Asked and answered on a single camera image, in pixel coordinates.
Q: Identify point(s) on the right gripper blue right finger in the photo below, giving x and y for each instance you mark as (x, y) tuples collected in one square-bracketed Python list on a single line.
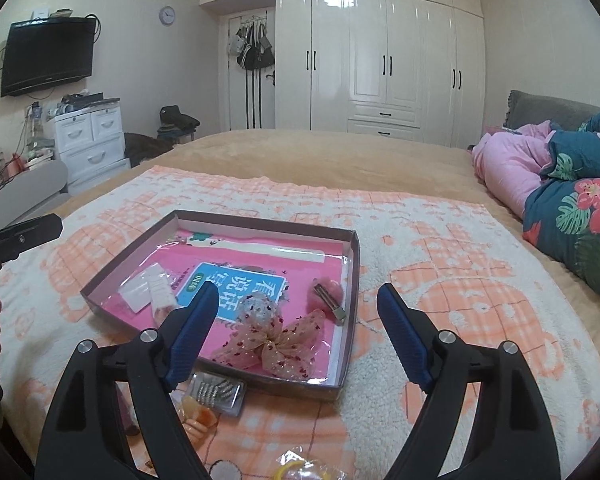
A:
[(411, 333)]

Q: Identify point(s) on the brown cardboard box tray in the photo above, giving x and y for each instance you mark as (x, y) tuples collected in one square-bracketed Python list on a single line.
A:
[(223, 225)]

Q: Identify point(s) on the bagged yellow hair rings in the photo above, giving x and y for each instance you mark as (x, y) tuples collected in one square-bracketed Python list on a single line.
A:
[(307, 467)]

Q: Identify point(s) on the white claw hair clip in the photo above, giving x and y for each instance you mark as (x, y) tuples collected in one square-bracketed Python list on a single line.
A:
[(162, 299)]

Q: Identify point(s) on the round wall clock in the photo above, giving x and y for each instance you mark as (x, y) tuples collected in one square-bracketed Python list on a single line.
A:
[(167, 16)]

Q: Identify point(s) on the teal floral quilt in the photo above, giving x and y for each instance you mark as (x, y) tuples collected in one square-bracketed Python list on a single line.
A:
[(562, 216)]

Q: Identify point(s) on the tan bed sheet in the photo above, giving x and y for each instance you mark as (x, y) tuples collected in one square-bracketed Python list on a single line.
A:
[(325, 160)]

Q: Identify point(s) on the white built-in wardrobe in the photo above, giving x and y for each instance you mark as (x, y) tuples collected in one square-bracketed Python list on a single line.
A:
[(408, 69)]

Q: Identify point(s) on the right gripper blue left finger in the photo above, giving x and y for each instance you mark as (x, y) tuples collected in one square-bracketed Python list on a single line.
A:
[(184, 333)]

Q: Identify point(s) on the dark clothes pile on stool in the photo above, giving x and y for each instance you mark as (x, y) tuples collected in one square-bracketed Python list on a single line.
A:
[(176, 127)]

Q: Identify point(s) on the bags hanging on door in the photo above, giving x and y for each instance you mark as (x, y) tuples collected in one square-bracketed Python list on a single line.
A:
[(251, 47)]

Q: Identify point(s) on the orange white patterned blanket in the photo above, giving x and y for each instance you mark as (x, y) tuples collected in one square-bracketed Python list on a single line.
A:
[(450, 259)]

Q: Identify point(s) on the wall mounted black television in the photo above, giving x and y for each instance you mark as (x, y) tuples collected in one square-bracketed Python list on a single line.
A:
[(41, 54)]

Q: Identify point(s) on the white drawer cabinet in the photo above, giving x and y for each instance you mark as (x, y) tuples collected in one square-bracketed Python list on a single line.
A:
[(90, 143)]

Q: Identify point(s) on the pink quilt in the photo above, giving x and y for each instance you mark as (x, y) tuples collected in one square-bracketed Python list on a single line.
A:
[(509, 163)]

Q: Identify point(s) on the small clear plastic bag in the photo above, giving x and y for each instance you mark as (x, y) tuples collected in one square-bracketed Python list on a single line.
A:
[(135, 292)]

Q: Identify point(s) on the pink felt snap clip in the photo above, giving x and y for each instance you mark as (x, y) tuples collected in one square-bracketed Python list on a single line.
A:
[(327, 295)]

